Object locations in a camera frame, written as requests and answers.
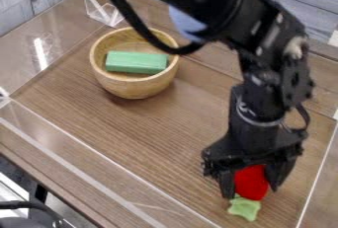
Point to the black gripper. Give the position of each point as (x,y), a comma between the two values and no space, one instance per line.
(253,143)

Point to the red plush strawberry toy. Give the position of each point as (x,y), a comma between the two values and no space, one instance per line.
(251,188)

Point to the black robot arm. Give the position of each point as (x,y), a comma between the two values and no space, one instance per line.
(269,37)

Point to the wooden bowl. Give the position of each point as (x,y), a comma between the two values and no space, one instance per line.
(128,85)

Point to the green rectangular block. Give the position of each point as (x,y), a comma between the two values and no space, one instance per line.
(135,62)

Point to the clear acrylic corner bracket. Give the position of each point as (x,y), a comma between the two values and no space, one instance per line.
(103,13)

